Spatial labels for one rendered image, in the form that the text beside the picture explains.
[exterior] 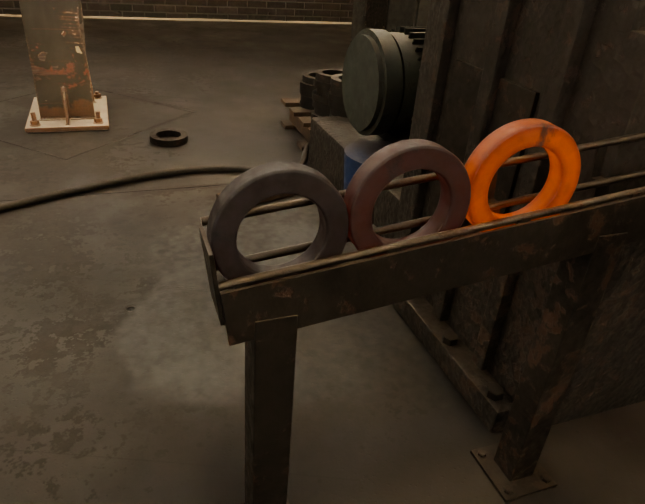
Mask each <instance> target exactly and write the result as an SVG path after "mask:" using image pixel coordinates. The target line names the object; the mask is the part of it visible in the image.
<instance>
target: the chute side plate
mask: <svg viewBox="0 0 645 504"><path fill-rule="evenodd" d="M625 232H627V233H628V234H627V237H626V239H625V242H624V244H623V245H625V244H629V243H633V242H637V241H641V240H644V239H645V195H641V196H637V197H633V198H628V199H624V200H619V201H615V202H611V203H606V204H602V205H598V206H593V207H589V208H584V209H580V210H576V211H571V212H567V213H563V214H558V215H554V216H550V217H545V218H541V219H537V220H532V221H528V222H524V223H520V224H515V225H511V226H506V227H502V228H498V229H493V230H489V231H484V232H480V233H476V234H471V235H467V236H463V237H458V238H454V239H450V240H445V241H441V242H437V243H432V244H428V245H424V246H419V247H415V248H411V249H406V250H402V251H398V252H394V253H389V254H384V255H380V256H376V257H371V258H367V259H363V260H358V261H354V262H350V263H345V264H341V265H337V266H332V267H328V268H324V269H319V270H315V271H310V272H306V273H302V274H297V275H293V276H289V277H284V278H280V279H276V280H271V281H267V282H263V283H258V284H254V285H250V286H246V287H241V288H237V289H232V290H228V291H224V292H220V296H221V302H222V308H223V314H224V320H225V326H226V331H227V337H228V343H229V346H232V345H236V344H240V343H244V342H247V341H251V340H255V322H256V321H260V320H266V319H273V318H279V317H286V316H292V315H298V325H297V329H298V328H302V327H306V326H310V325H314V324H318V323H321V322H325V321H329V320H333V319H337V318H341V317H345V316H349V315H353V314H356V313H360V312H364V311H368V310H372V309H376V308H380V307H384V306H388V305H391V304H395V303H399V302H403V301H407V300H411V299H415V298H419V297H423V296H426V295H430V294H434V293H438V292H442V291H446V290H450V289H454V288H458V287H462V286H465V285H469V284H473V283H477V282H481V281H485V280H489V279H493V278H497V277H500V276H504V275H508V274H512V273H516V272H520V271H524V270H528V269H532V268H535V267H539V266H543V265H547V264H551V263H555V262H559V261H563V260H567V259H570V258H574V257H578V256H582V255H586V254H590V253H593V251H594V248H595V246H596V243H597V240H598V237H599V236H602V235H610V234H618V233H625Z"/></svg>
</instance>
